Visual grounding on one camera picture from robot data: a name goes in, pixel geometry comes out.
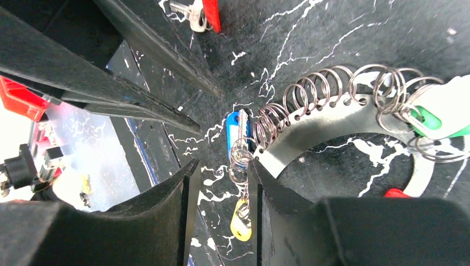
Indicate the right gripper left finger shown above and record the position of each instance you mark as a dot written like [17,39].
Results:
[153,228]

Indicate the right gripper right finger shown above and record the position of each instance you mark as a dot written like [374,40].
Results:
[288,229]

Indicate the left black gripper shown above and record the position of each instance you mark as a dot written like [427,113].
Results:
[48,46]

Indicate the key with blue tag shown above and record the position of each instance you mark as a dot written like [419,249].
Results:
[238,140]

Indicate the metal keyring with red handle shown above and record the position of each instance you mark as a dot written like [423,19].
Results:
[419,110]

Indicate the key with red tag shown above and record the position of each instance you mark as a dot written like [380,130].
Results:
[193,13]

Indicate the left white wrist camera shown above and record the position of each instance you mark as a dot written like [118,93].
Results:
[18,99]

